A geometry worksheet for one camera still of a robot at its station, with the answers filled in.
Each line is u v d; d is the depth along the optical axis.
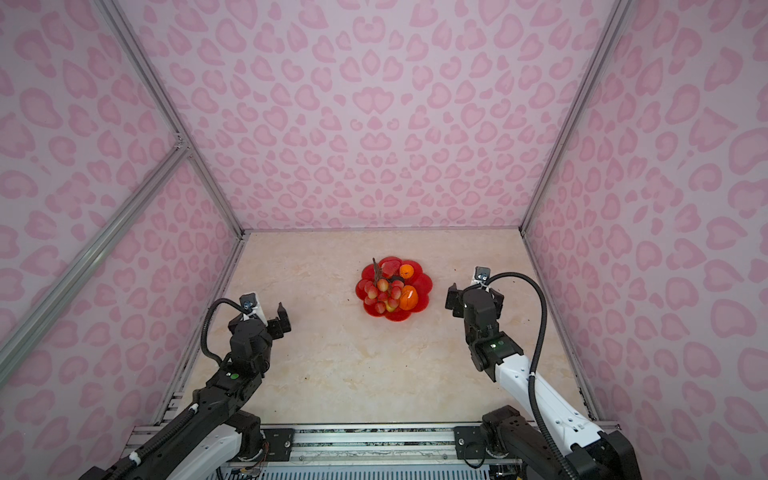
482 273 0.69
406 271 1.01
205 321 0.55
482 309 0.60
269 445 0.72
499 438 0.62
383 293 0.92
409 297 0.93
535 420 0.43
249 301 0.69
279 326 0.75
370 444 0.75
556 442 0.39
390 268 0.99
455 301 0.77
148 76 0.78
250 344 0.61
